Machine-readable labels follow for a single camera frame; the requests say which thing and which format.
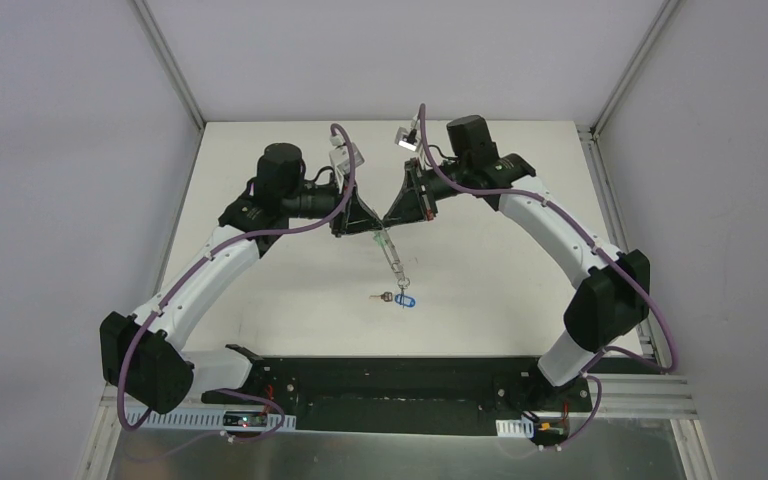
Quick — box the keyring with black key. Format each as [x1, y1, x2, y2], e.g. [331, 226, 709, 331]
[373, 229, 410, 295]

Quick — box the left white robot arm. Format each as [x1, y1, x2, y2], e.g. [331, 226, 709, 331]
[100, 136, 364, 413]

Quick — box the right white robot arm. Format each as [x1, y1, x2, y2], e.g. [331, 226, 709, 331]
[385, 115, 650, 410]

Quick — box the blue tag key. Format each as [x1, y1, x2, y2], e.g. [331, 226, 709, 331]
[370, 291, 417, 308]

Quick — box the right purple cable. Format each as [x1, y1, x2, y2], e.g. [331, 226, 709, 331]
[417, 103, 681, 454]

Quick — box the purple cable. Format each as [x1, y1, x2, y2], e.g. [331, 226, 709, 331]
[417, 103, 681, 454]
[116, 123, 359, 444]

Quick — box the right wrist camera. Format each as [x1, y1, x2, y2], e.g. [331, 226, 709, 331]
[394, 116, 421, 152]

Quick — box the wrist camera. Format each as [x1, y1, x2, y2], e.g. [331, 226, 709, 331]
[329, 135, 365, 178]
[394, 116, 421, 152]

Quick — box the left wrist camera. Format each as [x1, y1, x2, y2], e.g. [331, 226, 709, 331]
[329, 135, 365, 178]

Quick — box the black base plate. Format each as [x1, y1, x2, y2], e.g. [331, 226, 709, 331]
[238, 356, 594, 436]

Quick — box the right white cable duct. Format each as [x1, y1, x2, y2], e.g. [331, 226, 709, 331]
[495, 418, 535, 439]

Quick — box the white cable duct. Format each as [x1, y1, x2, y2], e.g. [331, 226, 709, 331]
[143, 405, 297, 433]
[495, 418, 535, 439]

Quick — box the left white cable duct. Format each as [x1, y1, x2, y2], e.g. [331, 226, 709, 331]
[143, 405, 297, 433]

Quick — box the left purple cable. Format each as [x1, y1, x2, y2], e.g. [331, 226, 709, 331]
[116, 123, 359, 444]

